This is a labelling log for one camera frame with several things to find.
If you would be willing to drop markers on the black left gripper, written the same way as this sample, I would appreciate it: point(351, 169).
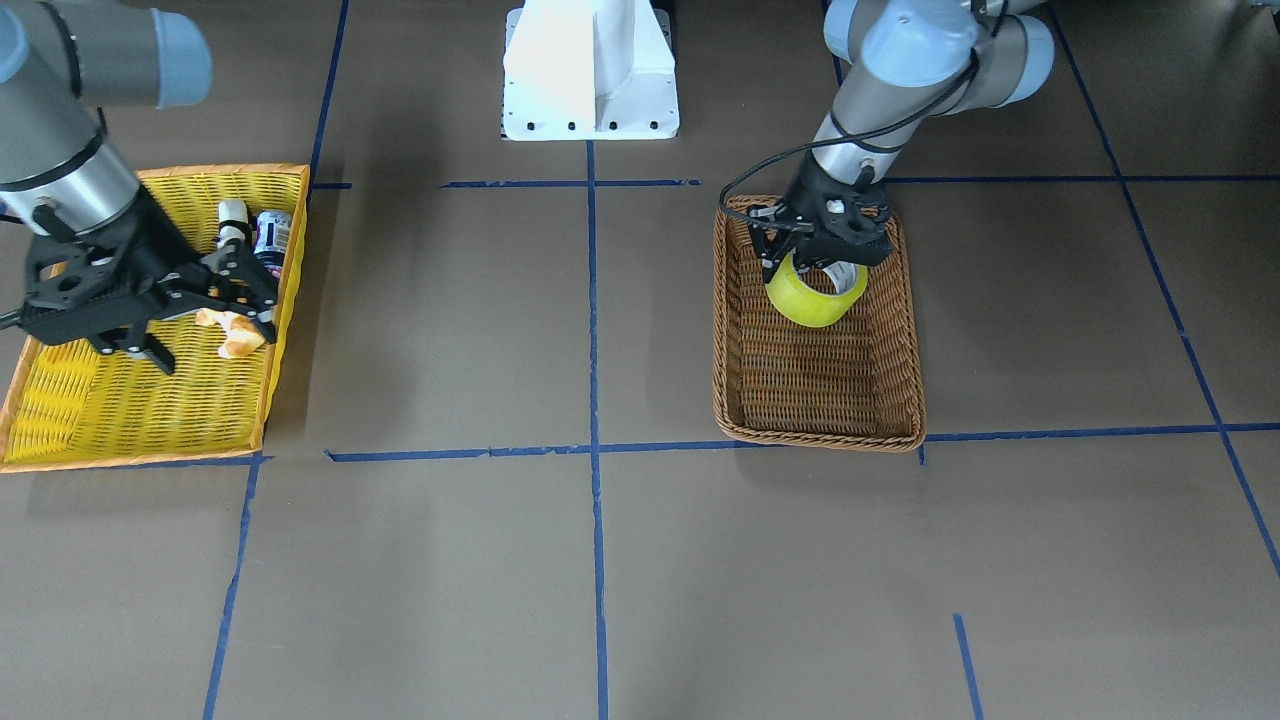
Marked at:
point(806, 196)

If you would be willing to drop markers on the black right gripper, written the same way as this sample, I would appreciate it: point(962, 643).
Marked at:
point(160, 246)

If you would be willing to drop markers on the yellow tape roll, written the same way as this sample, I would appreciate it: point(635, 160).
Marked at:
point(792, 297)

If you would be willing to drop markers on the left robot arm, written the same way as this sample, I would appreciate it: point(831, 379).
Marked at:
point(906, 61)

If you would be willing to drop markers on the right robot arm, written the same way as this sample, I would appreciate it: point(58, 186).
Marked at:
point(63, 61)

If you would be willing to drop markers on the brown wicker basket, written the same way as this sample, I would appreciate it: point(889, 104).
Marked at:
point(856, 384)

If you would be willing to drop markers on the yellow woven plastic basket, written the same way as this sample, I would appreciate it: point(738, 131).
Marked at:
point(69, 407)

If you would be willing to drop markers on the toy croissant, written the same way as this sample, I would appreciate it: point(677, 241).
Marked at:
point(241, 337)

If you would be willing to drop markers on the toy panda figure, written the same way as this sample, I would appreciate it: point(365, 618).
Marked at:
point(233, 222)

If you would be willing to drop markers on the small purple can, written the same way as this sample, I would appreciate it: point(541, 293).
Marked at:
point(273, 234)

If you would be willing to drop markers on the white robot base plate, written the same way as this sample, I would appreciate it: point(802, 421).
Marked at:
point(590, 71)

